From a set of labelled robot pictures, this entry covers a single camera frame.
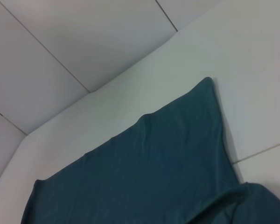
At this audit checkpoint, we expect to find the teal t-shirt with FREE print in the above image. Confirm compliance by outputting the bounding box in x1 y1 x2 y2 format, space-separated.
20 76 280 224

